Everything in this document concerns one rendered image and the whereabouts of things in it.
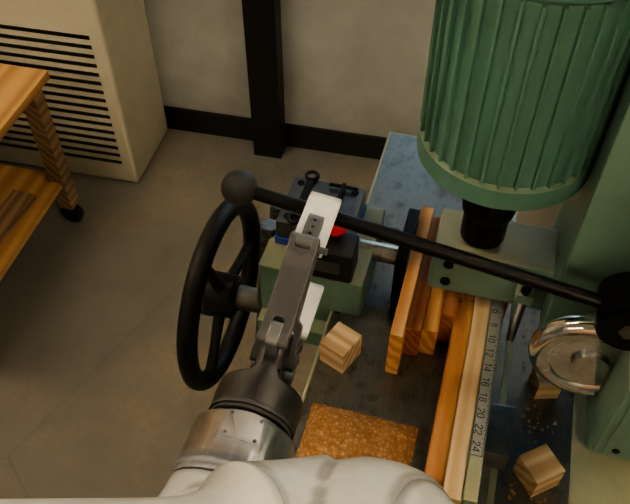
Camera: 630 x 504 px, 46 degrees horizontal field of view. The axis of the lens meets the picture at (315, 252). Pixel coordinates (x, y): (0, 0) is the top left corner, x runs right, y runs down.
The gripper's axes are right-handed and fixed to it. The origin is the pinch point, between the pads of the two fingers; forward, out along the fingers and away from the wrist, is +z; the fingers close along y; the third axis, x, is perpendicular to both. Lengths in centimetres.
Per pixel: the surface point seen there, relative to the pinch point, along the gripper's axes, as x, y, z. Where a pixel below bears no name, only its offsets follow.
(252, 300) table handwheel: 9.5, -30.0, 12.5
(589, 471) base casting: -38.3, -26.8, 0.4
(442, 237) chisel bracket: -12.6, -6.2, 12.4
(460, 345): -18.2, -15.0, 4.7
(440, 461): -18.3, -14.9, -10.3
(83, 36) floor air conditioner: 87, -68, 105
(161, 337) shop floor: 45, -117, 51
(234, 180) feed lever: 8.4, 7.7, -0.8
